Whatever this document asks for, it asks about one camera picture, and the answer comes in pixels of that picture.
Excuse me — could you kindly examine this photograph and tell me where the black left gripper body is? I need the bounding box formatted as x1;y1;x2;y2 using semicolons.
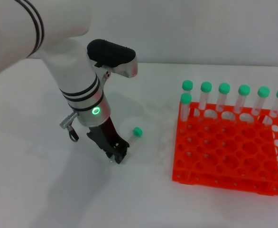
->
86;116;130;153

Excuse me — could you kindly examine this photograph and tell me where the orange test tube rack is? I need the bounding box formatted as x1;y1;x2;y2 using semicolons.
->
171;101;278;197

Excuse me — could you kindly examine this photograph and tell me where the grey wrist connector cable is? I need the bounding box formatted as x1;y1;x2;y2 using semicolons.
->
59;111;80;143

